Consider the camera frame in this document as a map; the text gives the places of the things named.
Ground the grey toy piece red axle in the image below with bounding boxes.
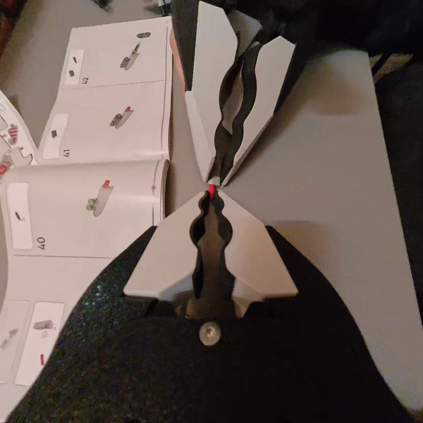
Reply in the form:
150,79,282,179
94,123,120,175
206,177,221,201

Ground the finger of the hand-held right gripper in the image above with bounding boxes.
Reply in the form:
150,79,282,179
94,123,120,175
221,36,296,186
184,1,247,182

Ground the toy sticker sheet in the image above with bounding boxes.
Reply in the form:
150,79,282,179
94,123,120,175
0,90,39,182

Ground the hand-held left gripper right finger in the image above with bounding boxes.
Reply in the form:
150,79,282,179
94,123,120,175
213,191,299,317

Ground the open instruction booklet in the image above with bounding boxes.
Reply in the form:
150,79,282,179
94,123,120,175
0,16,174,388

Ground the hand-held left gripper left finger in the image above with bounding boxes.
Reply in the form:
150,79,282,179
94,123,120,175
123,191,212,303

